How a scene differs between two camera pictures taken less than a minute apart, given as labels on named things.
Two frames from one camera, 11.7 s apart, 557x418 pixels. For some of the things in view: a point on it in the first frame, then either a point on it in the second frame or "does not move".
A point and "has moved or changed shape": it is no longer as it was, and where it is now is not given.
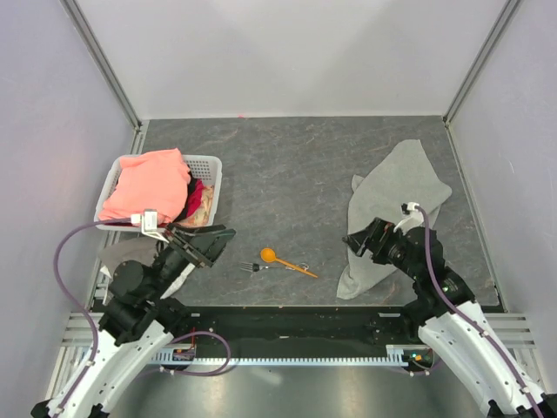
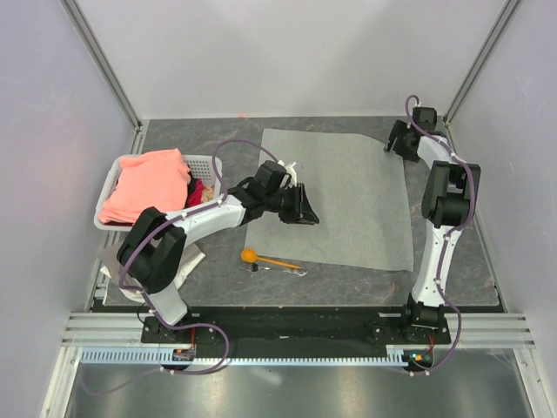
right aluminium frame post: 506,13 does not move
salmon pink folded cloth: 157,181 does not move
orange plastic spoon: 268,255 to 250,255
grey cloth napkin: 388,193 has moved or changed shape
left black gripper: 208,242 to 301,211
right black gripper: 380,232 to 399,129
